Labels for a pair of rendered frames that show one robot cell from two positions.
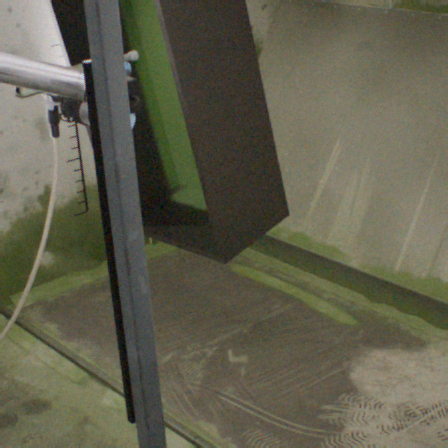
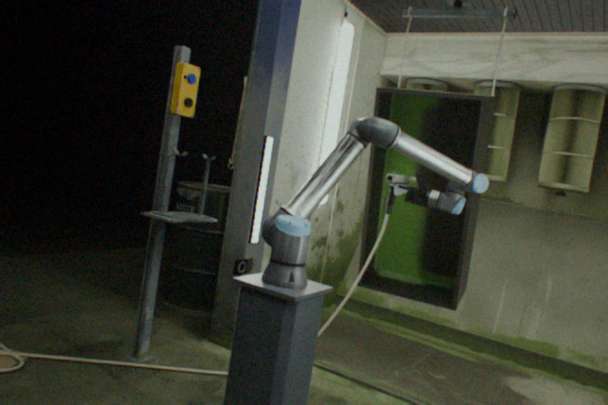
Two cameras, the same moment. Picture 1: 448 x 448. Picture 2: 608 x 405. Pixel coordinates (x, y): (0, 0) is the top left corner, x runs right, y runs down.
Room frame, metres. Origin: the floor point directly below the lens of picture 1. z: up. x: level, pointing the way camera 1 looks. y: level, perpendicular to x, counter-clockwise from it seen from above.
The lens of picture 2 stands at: (0.73, 1.88, 1.12)
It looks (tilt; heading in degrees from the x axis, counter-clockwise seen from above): 3 degrees down; 338
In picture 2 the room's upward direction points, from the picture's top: 9 degrees clockwise
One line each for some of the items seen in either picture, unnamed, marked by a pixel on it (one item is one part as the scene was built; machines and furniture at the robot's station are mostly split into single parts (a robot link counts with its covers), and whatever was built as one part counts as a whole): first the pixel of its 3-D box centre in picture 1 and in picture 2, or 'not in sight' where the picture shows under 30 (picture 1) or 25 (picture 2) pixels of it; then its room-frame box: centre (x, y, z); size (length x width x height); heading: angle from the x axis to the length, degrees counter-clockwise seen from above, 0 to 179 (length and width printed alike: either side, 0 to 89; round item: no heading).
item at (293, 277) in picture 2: not in sight; (286, 270); (2.66, 1.17, 0.69); 0.19 x 0.19 x 0.10
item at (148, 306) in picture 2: not in sight; (160, 204); (3.42, 1.64, 0.82); 0.06 x 0.06 x 1.64; 38
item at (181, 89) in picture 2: not in sight; (185, 90); (3.37, 1.60, 1.42); 0.12 x 0.06 x 0.26; 128
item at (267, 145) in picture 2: not in sight; (261, 190); (3.54, 1.08, 0.96); 0.06 x 0.02 x 0.63; 128
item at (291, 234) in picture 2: not in sight; (290, 238); (2.67, 1.17, 0.83); 0.17 x 0.15 x 0.18; 177
